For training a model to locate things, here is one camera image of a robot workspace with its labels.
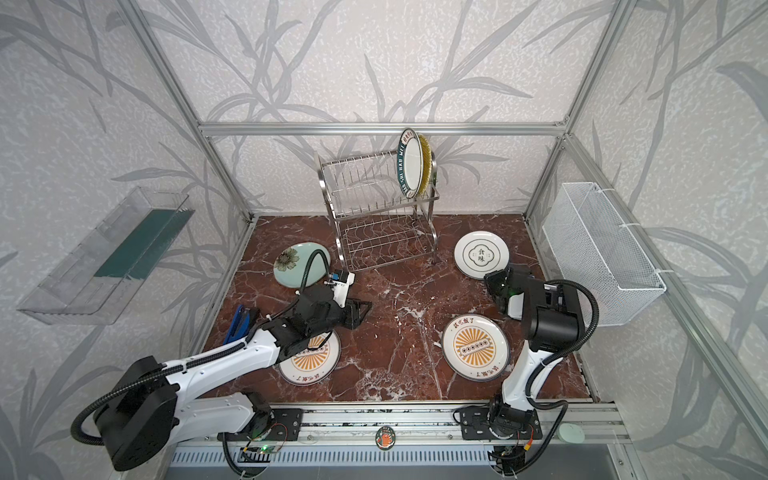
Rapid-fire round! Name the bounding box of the white plate thin teal rim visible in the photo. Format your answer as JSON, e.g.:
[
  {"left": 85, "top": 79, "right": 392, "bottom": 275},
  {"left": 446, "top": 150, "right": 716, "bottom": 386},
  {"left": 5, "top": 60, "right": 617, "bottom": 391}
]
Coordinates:
[{"left": 453, "top": 231, "right": 510, "bottom": 280}]

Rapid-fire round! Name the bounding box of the orange sunburst plate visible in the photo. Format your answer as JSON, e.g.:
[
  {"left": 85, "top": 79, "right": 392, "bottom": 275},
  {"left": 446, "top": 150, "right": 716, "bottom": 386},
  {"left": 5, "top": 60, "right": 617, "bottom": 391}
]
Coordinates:
[
  {"left": 277, "top": 332, "right": 341, "bottom": 386},
  {"left": 441, "top": 314, "right": 510, "bottom": 382}
]

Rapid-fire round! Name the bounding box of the yellow woven pattern plate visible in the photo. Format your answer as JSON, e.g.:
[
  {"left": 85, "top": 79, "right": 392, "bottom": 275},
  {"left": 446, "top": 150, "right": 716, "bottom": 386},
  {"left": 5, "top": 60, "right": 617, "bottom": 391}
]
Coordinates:
[{"left": 418, "top": 134, "right": 433, "bottom": 197}]

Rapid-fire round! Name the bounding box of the white plate dark green rim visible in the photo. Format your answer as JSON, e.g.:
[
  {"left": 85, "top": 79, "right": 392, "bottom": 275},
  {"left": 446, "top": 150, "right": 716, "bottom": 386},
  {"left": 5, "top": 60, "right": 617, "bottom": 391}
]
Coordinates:
[{"left": 396, "top": 128, "right": 425, "bottom": 199}]

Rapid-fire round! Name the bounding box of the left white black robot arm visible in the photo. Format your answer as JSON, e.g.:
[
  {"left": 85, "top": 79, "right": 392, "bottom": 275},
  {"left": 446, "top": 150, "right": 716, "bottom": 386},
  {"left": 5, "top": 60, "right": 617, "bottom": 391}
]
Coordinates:
[{"left": 69, "top": 270, "right": 372, "bottom": 472}]

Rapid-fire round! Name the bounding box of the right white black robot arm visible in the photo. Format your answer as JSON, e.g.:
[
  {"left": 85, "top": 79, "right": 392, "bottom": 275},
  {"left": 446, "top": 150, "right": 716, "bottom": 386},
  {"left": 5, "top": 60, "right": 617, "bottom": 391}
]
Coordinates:
[{"left": 483, "top": 264, "right": 600, "bottom": 439}]

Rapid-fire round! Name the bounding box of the steel two-tier dish rack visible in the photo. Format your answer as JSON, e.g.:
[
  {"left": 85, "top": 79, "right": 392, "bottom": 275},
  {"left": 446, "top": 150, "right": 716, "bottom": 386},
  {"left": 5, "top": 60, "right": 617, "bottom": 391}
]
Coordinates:
[{"left": 314, "top": 150, "right": 440, "bottom": 272}]

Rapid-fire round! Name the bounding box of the pale green flower plate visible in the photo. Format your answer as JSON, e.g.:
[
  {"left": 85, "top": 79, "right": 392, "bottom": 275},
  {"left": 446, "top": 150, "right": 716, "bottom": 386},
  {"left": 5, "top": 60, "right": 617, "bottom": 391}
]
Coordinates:
[{"left": 273, "top": 242, "right": 332, "bottom": 289}]

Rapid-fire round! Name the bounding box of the blue pen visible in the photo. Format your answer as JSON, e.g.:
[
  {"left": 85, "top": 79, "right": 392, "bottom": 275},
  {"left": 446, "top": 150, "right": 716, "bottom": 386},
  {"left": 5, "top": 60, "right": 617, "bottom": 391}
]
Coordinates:
[{"left": 223, "top": 305, "right": 251, "bottom": 345}]

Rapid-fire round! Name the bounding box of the round orange sticker badge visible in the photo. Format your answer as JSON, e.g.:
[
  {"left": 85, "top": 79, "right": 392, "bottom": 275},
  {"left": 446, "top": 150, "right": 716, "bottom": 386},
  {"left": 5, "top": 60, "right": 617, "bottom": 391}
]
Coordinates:
[{"left": 375, "top": 425, "right": 396, "bottom": 451}]

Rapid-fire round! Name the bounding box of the pale green round puck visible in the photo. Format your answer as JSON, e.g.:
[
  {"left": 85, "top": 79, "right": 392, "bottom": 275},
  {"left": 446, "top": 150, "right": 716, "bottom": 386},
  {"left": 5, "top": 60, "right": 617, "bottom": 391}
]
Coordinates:
[{"left": 557, "top": 423, "right": 586, "bottom": 445}]

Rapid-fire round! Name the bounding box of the white wire mesh basket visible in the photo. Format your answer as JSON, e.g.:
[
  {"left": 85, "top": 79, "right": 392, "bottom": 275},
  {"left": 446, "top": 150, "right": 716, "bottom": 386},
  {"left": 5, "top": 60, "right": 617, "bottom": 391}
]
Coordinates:
[{"left": 543, "top": 182, "right": 666, "bottom": 327}]

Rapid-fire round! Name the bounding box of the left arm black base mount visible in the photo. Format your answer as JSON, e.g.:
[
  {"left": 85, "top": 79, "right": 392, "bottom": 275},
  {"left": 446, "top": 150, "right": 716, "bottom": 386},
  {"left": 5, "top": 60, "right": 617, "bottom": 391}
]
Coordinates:
[{"left": 248, "top": 408, "right": 304, "bottom": 442}]

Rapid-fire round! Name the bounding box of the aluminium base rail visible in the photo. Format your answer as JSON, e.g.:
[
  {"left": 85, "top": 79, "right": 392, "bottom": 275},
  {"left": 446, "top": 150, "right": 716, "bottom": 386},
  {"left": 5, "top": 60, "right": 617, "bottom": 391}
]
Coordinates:
[{"left": 170, "top": 402, "right": 631, "bottom": 468}]

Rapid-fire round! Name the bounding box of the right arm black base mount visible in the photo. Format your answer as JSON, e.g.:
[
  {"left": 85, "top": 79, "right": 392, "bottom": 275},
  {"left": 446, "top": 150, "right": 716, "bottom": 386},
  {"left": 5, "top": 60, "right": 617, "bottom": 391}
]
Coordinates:
[{"left": 453, "top": 405, "right": 543, "bottom": 441}]

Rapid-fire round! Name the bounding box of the aluminium cage frame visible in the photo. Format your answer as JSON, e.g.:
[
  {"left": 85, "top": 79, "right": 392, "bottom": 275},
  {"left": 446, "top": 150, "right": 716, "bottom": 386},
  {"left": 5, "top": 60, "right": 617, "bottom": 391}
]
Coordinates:
[{"left": 117, "top": 1, "right": 767, "bottom": 446}]

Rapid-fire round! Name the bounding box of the clear plastic wall tray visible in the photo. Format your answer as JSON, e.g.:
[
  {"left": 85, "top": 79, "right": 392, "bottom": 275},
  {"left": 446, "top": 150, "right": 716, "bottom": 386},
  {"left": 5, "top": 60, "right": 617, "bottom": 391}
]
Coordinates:
[{"left": 17, "top": 187, "right": 195, "bottom": 326}]

